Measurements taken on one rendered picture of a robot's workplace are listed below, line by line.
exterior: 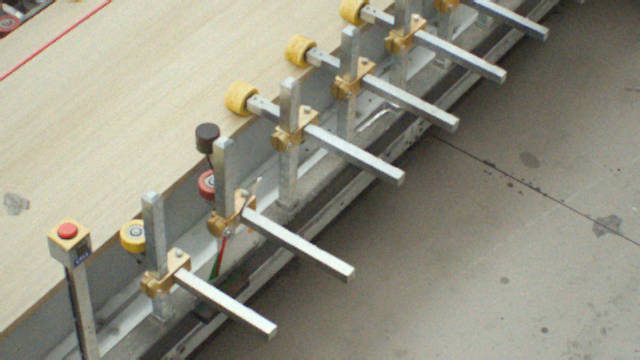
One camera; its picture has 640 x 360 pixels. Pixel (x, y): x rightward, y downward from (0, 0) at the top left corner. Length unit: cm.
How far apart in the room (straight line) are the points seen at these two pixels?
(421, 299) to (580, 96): 123
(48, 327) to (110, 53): 86
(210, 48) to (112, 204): 64
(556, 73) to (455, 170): 72
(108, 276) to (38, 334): 27
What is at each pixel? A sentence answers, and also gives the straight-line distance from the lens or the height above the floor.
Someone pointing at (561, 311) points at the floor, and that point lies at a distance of 425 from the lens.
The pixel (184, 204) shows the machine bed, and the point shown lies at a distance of 347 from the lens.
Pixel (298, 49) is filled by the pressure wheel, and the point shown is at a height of 97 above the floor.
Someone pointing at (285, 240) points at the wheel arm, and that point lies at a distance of 318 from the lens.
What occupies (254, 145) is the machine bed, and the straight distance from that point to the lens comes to 363.
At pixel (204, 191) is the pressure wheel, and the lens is 324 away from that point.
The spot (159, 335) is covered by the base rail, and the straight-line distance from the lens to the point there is 320.
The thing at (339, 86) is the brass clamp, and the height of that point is 97.
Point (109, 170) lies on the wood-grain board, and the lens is 331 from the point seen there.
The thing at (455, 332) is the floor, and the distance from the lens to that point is 413.
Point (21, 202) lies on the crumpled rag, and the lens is 326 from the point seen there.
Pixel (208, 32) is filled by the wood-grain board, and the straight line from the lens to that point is 371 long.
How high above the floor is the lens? 319
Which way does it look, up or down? 44 degrees down
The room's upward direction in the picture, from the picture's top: 2 degrees clockwise
